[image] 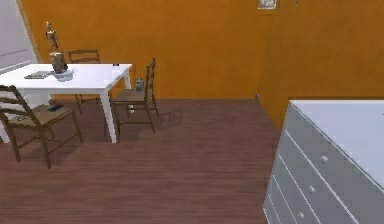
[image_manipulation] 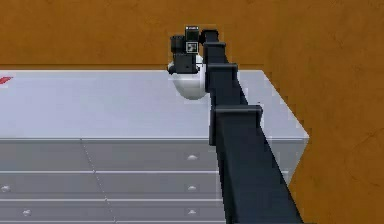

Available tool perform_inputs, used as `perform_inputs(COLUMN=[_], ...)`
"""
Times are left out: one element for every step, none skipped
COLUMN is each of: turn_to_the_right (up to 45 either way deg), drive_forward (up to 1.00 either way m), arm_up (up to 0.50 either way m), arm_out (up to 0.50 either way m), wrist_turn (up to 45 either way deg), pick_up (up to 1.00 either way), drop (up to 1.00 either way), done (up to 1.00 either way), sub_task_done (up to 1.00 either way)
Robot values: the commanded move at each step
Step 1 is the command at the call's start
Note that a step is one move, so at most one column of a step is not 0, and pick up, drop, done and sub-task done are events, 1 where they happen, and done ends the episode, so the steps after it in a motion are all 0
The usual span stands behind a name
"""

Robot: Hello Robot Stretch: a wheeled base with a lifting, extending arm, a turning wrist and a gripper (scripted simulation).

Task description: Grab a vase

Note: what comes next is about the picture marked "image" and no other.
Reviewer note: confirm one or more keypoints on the small grey blue vase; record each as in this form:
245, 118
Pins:
139, 84

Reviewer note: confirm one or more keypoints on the framed wall picture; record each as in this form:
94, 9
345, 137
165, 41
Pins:
267, 3

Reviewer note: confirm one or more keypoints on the grey book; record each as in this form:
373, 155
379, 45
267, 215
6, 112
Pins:
37, 75

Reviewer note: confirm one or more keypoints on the pale grey window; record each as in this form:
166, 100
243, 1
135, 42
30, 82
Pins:
13, 36

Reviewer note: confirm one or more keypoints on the black remote control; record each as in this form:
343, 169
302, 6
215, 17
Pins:
55, 108

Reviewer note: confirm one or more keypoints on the white chest of drawers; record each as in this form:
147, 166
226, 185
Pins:
328, 163

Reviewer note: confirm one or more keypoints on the small dark keys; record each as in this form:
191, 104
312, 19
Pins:
22, 118

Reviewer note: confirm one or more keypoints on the brown figure statue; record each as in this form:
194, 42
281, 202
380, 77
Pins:
57, 56

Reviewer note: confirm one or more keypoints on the brown wooden chair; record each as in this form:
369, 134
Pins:
137, 96
37, 118
84, 56

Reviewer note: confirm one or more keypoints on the white dining table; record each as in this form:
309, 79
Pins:
86, 77

